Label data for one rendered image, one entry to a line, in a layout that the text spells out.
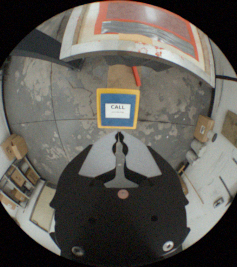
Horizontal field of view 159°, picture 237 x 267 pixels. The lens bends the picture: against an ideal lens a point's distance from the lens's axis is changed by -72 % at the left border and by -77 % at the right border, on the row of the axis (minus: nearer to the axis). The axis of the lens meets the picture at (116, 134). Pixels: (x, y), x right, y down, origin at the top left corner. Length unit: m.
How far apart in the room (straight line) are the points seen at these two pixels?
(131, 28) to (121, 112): 0.29
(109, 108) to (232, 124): 2.11
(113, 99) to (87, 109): 1.08
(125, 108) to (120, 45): 0.18
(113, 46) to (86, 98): 1.09
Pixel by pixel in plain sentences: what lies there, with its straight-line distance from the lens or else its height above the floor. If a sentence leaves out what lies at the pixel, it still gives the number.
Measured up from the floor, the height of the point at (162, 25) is 0.96.
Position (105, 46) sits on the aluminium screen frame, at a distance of 0.26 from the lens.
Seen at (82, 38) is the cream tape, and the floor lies 0.96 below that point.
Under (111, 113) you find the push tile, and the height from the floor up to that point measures 0.97.
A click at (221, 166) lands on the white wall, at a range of 2.29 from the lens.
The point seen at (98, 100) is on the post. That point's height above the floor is 0.95.
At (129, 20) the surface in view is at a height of 0.96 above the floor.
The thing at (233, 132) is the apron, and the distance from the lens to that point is 2.08.
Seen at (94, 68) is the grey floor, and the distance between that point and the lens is 1.30.
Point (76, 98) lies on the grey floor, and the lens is 1.35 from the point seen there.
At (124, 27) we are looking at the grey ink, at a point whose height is 0.96.
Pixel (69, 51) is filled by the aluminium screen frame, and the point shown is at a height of 0.99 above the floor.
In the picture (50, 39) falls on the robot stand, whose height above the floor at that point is 0.71.
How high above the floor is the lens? 1.21
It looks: 62 degrees down
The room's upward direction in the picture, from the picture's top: 180 degrees clockwise
